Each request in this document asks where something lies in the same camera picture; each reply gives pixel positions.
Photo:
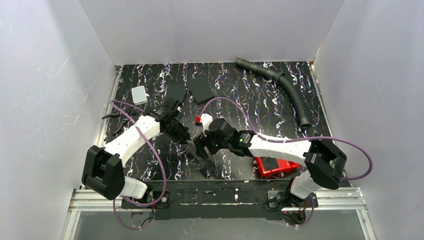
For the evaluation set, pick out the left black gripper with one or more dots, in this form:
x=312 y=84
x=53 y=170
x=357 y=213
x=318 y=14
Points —
x=178 y=130

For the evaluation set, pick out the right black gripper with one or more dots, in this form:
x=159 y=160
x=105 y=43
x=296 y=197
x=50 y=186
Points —
x=202 y=145

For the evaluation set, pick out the grey leather card holder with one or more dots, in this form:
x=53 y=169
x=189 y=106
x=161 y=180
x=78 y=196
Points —
x=193 y=150

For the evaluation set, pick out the red plastic bin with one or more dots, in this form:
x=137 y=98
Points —
x=271 y=167

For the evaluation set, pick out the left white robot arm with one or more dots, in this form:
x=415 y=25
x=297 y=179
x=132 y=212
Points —
x=103 y=170

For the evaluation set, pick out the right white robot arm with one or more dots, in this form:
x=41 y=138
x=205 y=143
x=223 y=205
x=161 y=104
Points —
x=324 y=161

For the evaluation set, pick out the black flat box left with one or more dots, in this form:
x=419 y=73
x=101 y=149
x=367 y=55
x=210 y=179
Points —
x=174 y=97

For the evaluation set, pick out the black flat box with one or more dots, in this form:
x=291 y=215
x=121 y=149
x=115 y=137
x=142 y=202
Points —
x=200 y=90
x=174 y=97

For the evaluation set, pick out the white square box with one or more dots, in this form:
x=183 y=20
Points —
x=139 y=95

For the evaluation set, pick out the black pliers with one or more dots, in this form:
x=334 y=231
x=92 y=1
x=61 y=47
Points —
x=122 y=120

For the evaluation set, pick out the black flat box right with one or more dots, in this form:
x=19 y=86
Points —
x=200 y=90

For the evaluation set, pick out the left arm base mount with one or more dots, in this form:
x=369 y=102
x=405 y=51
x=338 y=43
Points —
x=163 y=203

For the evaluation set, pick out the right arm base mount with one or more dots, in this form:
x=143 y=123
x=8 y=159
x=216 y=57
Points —
x=295 y=212

